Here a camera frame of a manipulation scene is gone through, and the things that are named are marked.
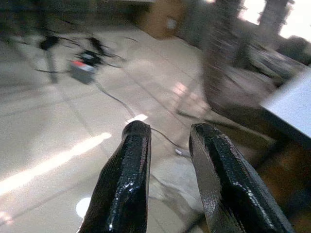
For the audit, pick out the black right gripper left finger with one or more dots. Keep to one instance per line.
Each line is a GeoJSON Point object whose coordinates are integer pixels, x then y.
{"type": "Point", "coordinates": [124, 184]}

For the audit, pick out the dark grey equipment box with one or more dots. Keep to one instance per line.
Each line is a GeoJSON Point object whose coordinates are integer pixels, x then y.
{"type": "Point", "coordinates": [83, 69]}

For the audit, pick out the black tripod stand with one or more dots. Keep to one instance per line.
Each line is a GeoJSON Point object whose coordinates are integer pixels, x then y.
{"type": "Point", "coordinates": [48, 48]}

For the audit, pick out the dark table with white top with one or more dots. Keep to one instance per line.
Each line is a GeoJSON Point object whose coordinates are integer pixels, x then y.
{"type": "Point", "coordinates": [289, 136]}

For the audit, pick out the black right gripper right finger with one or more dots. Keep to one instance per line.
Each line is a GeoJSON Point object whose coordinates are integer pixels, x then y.
{"type": "Point", "coordinates": [233, 189]}

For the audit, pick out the brown cardboard box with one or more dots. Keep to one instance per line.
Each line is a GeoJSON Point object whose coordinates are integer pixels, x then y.
{"type": "Point", "coordinates": [163, 18]}

